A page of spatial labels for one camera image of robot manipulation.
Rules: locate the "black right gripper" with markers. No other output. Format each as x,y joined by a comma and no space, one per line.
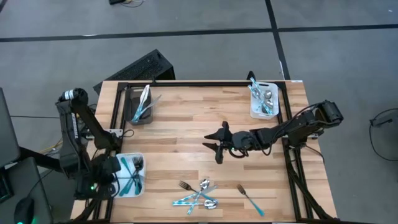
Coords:
244,141

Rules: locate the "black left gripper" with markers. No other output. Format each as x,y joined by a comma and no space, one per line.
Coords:
90,185

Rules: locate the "white plastic bin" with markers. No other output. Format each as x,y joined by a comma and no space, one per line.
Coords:
255,114
141,189

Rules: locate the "dark grey plastic bin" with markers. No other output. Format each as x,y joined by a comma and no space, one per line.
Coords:
129,93

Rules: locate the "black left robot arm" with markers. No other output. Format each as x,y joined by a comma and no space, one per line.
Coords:
69,140

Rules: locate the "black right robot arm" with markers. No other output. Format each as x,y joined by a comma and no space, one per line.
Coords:
289,130

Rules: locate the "silver mounting plate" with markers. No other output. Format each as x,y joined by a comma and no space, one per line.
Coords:
115,132

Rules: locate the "black desk bar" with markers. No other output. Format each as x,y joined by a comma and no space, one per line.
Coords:
40,157

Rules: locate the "black clamp on table edge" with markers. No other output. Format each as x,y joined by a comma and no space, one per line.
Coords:
251,75

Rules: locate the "grey side desk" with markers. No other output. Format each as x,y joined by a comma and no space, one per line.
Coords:
31,183

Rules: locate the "black computer mouse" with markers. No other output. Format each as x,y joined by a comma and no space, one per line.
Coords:
24,211

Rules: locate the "dark side monitor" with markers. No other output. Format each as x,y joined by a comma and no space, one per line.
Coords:
7,130

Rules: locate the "black floor power strip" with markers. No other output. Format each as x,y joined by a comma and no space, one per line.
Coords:
116,1

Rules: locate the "black aluminium table frame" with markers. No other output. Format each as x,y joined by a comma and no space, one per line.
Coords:
202,84

